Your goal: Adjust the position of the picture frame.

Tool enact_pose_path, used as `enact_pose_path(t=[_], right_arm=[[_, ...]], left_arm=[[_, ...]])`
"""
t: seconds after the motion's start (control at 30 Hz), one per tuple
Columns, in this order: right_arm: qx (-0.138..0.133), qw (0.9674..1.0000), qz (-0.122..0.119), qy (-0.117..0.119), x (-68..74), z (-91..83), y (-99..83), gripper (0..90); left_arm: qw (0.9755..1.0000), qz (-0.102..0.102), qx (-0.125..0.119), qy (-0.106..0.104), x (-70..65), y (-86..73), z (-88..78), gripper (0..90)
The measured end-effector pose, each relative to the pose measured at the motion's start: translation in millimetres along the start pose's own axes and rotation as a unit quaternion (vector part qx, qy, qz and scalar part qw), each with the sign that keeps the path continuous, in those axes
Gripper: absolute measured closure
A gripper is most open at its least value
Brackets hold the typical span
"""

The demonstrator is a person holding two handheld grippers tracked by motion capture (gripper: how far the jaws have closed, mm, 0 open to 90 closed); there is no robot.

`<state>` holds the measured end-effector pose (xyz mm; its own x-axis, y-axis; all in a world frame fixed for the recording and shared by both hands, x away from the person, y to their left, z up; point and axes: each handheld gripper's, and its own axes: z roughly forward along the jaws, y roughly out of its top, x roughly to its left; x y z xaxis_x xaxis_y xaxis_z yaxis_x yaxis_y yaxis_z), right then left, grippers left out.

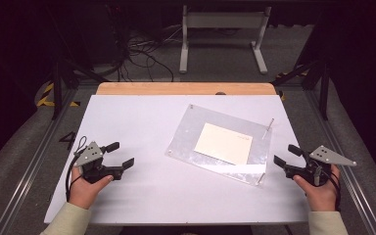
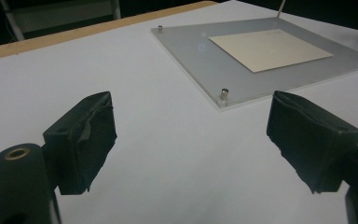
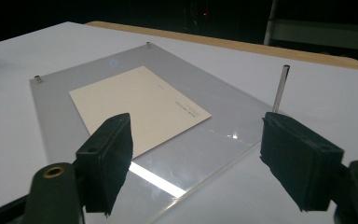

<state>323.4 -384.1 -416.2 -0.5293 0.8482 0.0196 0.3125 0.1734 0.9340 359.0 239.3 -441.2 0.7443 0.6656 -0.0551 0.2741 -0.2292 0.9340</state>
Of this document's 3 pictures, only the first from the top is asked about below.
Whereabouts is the person's right hand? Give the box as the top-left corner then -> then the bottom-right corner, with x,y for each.
293,164 -> 341,212

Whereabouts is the wooden table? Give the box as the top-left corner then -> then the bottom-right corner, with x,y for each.
96,81 -> 277,96

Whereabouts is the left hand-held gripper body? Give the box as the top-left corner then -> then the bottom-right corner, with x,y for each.
73,141 -> 125,184

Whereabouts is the person's left hand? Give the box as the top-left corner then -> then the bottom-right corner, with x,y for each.
69,165 -> 115,211

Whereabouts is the aluminium floor rail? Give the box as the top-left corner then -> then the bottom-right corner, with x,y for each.
303,87 -> 376,235
0,87 -> 79,235

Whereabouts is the yellow black floor tape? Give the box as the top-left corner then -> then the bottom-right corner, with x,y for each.
36,81 -> 81,108

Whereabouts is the white metal stand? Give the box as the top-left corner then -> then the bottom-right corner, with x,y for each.
179,4 -> 272,75

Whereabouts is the right hand-held gripper black cable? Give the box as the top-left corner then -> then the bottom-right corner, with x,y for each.
322,169 -> 342,211

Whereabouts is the hand-held gripper black cable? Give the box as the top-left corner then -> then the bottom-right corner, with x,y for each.
322,169 -> 342,211
66,136 -> 89,202

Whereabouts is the white table board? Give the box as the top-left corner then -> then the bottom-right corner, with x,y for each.
43,94 -> 329,226

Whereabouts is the clear acrylic photo frame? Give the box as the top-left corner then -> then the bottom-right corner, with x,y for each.
164,103 -> 273,188

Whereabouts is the black tripod stand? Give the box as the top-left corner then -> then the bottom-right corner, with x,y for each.
43,6 -> 109,120
272,58 -> 332,120

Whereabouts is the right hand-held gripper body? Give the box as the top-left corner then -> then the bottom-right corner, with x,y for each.
283,145 -> 357,188

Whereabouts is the left hand-held gripper black cable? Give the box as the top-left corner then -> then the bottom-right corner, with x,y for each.
66,136 -> 89,202

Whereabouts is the bundle of black floor cables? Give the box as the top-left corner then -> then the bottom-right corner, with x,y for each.
106,6 -> 175,82

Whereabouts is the printed photo card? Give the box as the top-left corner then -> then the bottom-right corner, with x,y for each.
193,122 -> 254,166

